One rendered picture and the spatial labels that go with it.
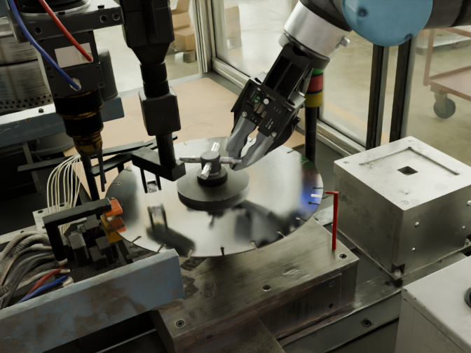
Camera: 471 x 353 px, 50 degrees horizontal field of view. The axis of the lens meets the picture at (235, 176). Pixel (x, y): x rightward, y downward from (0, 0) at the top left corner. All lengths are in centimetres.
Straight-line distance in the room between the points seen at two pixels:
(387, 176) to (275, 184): 22
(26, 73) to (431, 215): 93
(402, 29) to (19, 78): 96
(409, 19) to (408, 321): 38
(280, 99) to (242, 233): 18
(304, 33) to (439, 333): 39
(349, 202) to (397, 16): 47
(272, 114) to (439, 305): 31
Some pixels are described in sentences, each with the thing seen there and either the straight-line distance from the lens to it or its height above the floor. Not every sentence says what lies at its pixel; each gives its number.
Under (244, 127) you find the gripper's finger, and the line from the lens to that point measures 73.
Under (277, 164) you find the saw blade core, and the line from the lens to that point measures 82.
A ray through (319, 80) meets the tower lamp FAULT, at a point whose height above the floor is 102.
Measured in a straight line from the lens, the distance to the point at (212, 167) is 74.
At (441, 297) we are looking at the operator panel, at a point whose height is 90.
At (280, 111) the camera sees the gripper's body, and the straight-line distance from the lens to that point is 65.
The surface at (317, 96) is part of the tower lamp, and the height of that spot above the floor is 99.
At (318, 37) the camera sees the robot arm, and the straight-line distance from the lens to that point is 64.
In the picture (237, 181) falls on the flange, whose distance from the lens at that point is 76.
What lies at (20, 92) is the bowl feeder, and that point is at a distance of 131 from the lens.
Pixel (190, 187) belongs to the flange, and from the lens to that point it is 76.
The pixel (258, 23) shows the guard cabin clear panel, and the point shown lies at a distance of 153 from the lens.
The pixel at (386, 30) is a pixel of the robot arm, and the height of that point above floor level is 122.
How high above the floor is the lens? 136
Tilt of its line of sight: 31 degrees down
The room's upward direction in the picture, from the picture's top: 5 degrees counter-clockwise
